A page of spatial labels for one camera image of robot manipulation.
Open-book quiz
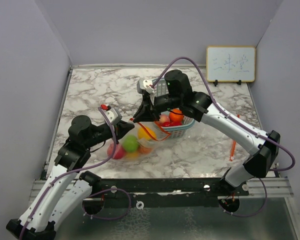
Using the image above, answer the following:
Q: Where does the purple cable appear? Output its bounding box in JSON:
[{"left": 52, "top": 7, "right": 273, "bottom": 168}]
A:
[
  {"left": 151, "top": 56, "right": 296, "bottom": 171},
  {"left": 18, "top": 106, "right": 118, "bottom": 240}
]

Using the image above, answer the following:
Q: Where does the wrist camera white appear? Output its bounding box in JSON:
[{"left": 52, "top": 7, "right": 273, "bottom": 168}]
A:
[
  {"left": 136, "top": 79, "right": 155, "bottom": 96},
  {"left": 100, "top": 104, "right": 122, "bottom": 125}
]

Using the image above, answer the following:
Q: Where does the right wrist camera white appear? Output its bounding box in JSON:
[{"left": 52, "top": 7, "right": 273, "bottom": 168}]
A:
[{"left": 136, "top": 79, "right": 155, "bottom": 96}]

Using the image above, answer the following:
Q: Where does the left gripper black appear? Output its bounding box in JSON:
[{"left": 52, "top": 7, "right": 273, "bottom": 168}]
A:
[{"left": 84, "top": 119, "right": 135, "bottom": 149}]

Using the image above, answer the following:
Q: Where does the red toy apple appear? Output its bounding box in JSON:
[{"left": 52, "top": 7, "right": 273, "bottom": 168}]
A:
[
  {"left": 106, "top": 143, "right": 127, "bottom": 160},
  {"left": 161, "top": 121, "right": 183, "bottom": 128}
]

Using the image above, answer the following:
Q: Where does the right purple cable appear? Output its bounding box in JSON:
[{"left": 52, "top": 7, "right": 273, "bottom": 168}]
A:
[{"left": 151, "top": 56, "right": 296, "bottom": 171}]

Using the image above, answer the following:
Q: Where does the orange toy tangerine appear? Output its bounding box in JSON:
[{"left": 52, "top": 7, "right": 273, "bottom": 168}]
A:
[{"left": 169, "top": 108, "right": 184, "bottom": 122}]

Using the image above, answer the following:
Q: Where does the blue white plastic basket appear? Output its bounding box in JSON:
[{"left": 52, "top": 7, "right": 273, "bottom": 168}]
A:
[{"left": 152, "top": 78, "right": 195, "bottom": 139}]

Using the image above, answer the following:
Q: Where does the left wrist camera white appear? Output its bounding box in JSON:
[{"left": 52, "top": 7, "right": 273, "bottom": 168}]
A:
[{"left": 100, "top": 104, "right": 122, "bottom": 125}]

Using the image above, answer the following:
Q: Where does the yellow orange toy peach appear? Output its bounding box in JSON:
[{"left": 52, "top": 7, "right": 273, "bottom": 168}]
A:
[{"left": 125, "top": 151, "right": 140, "bottom": 159}]

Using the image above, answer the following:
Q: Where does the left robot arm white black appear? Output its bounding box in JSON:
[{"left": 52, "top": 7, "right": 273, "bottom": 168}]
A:
[{"left": 6, "top": 110, "right": 135, "bottom": 240}]

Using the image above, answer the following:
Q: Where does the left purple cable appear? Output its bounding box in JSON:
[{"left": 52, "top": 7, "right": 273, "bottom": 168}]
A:
[{"left": 18, "top": 106, "right": 118, "bottom": 240}]

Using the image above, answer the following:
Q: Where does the pink toy peach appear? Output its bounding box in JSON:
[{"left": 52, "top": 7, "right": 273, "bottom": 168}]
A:
[{"left": 159, "top": 114, "right": 170, "bottom": 124}]

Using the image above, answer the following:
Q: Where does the yellow toy bell pepper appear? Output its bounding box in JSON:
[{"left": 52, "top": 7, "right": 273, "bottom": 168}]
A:
[{"left": 137, "top": 127, "right": 157, "bottom": 141}]

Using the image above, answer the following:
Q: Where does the black mounting rail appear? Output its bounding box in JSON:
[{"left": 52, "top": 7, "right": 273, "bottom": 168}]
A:
[{"left": 79, "top": 171, "right": 249, "bottom": 208}]

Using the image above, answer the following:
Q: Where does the clear zip bag orange zipper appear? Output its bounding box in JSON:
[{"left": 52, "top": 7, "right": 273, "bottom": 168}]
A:
[{"left": 108, "top": 122, "right": 168, "bottom": 161}]

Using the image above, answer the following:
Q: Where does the orange toy persimmon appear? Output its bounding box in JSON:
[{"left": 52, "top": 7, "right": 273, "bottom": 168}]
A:
[{"left": 138, "top": 145, "right": 153, "bottom": 155}]

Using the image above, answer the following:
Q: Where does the small whiteboard wooden frame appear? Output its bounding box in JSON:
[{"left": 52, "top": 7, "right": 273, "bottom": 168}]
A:
[{"left": 206, "top": 45, "right": 256, "bottom": 83}]

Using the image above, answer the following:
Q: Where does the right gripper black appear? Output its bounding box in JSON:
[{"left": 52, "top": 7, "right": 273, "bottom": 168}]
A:
[{"left": 132, "top": 94, "right": 182, "bottom": 123}]

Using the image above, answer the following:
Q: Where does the green toy apple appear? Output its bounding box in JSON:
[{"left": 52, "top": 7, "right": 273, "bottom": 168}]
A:
[{"left": 121, "top": 135, "right": 139, "bottom": 153}]

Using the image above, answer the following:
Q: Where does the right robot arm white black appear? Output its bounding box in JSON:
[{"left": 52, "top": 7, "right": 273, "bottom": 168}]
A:
[{"left": 133, "top": 70, "right": 281, "bottom": 196}]

